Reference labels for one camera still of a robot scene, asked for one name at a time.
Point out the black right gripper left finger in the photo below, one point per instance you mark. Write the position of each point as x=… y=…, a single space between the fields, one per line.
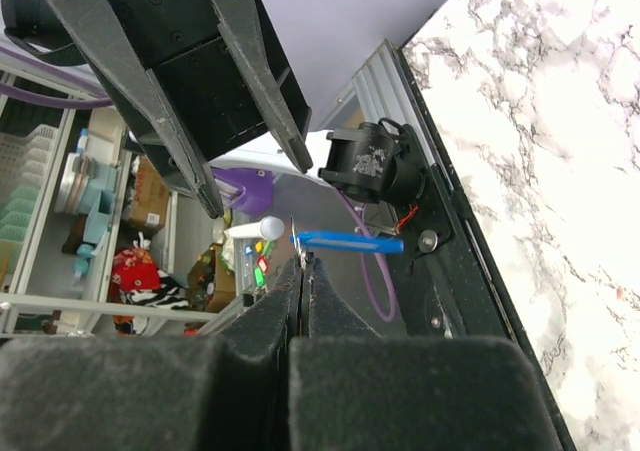
x=222 y=391

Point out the cardboard box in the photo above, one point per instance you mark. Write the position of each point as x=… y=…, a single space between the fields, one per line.
x=147 y=200

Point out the white storage shelf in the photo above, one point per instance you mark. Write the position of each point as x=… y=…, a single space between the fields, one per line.
x=44 y=281

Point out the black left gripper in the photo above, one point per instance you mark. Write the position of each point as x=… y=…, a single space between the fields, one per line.
x=193 y=79

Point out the red patterned plush toy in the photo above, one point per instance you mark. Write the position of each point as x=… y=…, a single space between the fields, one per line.
x=137 y=280

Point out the blue plastic key tag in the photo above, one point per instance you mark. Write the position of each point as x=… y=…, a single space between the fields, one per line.
x=350 y=242

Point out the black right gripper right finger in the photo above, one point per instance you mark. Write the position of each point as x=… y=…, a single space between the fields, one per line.
x=351 y=390

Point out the black table edge frame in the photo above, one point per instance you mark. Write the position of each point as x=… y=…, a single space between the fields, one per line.
x=448 y=284

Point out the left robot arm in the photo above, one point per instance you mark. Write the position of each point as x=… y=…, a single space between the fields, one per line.
x=369 y=163

